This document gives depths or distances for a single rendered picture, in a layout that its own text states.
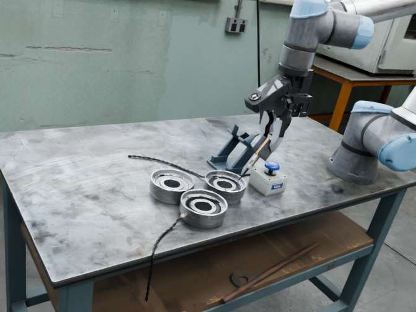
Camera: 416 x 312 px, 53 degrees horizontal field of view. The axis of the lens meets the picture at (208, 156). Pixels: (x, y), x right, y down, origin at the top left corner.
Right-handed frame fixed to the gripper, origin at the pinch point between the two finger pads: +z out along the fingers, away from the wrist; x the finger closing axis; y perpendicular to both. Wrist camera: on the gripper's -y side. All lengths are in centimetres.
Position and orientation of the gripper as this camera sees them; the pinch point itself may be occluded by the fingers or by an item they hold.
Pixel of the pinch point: (266, 144)
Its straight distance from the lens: 106.1
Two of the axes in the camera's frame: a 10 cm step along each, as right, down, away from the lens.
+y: 8.3, -0.9, 5.4
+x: -5.2, -4.5, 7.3
